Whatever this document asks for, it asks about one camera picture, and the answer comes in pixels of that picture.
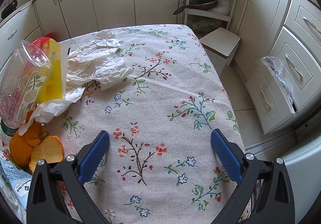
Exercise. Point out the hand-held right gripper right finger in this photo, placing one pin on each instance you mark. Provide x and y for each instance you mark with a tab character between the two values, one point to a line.
225	156

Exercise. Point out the clear plastic container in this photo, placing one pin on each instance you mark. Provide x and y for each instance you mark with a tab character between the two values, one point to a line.
54	81
20	76

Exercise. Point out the crumpled white paper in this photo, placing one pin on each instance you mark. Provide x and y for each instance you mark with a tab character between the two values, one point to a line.
100	61

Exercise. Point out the clear plastic bag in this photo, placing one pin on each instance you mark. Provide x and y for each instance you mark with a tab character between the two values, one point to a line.
273	68

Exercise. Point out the orange pumpkin piece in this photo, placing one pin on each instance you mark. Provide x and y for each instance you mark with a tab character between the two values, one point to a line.
21	148

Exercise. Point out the bag of green vegetables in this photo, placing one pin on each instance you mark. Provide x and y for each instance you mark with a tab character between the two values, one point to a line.
205	24

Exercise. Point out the small orange peel piece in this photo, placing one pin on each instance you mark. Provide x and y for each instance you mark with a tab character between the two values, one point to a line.
47	151

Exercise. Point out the black frying pan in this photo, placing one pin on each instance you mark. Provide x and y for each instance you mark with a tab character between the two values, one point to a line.
10	8

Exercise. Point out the blue and white printed packet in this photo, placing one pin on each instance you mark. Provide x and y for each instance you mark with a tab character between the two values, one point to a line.
12	181

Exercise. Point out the frying pan with glass lid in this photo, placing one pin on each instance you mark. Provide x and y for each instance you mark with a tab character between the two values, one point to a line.
200	0

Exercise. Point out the white bottle with green cap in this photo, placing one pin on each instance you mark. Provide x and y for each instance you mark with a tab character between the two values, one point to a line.
6	136

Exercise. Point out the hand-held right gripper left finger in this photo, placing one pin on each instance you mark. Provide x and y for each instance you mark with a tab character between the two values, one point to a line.
94	156

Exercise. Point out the white drawer unit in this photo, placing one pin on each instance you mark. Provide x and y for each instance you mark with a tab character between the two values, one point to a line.
301	45

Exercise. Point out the crumpled white tissue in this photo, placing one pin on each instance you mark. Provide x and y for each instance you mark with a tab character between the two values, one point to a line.
50	108

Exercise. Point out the white stool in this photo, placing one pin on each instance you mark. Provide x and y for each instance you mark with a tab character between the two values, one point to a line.
220	43

